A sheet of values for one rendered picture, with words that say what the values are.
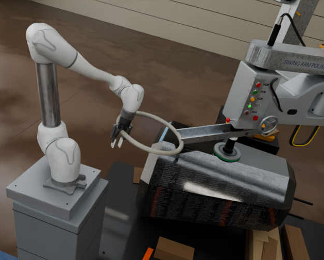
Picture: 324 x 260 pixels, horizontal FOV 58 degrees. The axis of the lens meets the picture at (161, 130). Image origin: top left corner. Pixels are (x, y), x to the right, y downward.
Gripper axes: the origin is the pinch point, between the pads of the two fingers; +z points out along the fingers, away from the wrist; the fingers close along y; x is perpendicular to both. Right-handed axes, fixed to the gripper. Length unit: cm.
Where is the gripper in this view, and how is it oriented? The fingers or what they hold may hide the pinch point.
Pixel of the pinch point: (116, 142)
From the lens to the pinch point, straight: 190.7
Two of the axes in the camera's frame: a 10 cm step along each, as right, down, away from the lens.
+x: -4.8, -5.9, 6.5
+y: 7.9, 0.2, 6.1
